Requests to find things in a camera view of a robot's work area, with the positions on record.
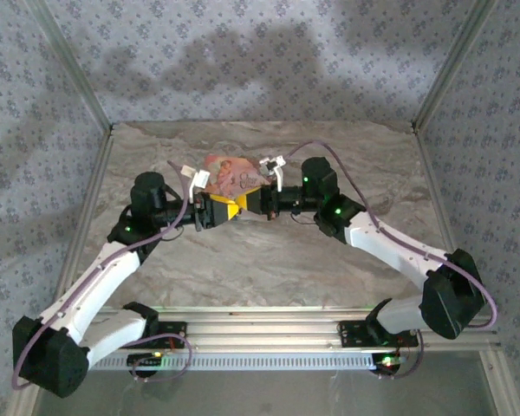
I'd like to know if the pink storybook keepsake box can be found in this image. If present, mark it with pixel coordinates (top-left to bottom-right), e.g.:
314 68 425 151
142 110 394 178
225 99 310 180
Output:
203 154 272 201

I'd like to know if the black controller board with LED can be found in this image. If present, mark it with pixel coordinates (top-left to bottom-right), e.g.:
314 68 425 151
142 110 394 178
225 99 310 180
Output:
127 351 166 368
371 353 411 372

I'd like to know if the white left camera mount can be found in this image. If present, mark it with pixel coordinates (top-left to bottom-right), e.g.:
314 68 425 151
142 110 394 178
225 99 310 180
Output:
185 172 201 203

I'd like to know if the thin black right gripper cable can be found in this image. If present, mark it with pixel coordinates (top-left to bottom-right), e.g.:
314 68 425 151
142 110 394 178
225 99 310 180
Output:
290 211 321 225

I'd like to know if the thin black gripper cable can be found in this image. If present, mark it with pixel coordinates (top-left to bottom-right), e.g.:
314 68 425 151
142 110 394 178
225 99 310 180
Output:
290 211 321 225
153 223 188 243

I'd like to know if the thin black left gripper cable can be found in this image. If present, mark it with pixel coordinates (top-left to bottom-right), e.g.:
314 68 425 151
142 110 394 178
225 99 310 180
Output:
153 223 188 243

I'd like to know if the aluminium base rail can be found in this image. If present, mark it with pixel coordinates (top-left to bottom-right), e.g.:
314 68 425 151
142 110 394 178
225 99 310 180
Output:
90 308 502 350

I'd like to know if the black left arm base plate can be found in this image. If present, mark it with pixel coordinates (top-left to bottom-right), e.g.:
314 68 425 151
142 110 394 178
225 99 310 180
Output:
149 320 189 349

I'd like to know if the grey slotted cable duct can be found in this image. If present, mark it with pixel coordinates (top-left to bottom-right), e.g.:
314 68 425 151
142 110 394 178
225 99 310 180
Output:
88 351 417 372

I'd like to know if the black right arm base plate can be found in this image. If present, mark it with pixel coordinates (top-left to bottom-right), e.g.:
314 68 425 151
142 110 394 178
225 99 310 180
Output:
336 319 419 348

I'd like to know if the aluminium frame post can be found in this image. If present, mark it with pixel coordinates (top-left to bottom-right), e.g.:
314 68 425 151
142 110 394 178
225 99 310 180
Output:
25 0 114 132
410 0 500 132

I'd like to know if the aluminium frame leg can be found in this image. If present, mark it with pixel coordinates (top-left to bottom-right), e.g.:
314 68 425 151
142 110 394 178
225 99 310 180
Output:
8 385 42 416
478 346 520 416

